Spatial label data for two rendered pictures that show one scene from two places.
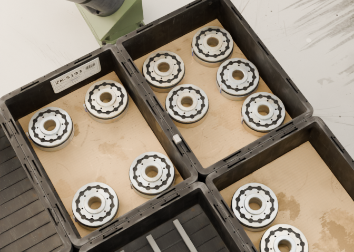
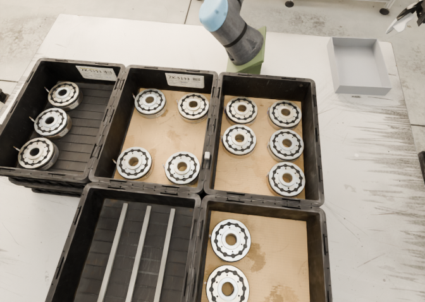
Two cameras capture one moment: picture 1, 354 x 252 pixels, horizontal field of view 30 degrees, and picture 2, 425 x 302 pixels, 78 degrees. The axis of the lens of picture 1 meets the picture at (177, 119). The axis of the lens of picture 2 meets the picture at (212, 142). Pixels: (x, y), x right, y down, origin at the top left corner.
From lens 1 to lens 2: 0.79 m
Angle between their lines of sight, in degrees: 16
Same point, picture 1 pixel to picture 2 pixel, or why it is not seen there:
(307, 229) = (257, 286)
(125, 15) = (246, 69)
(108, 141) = (176, 131)
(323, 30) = (371, 155)
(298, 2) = (365, 128)
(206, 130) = (240, 165)
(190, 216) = (185, 213)
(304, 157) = (294, 231)
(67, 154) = (148, 123)
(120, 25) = not seen: hidden behind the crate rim
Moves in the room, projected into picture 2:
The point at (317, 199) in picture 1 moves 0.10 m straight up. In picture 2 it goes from (281, 269) to (291, 268)
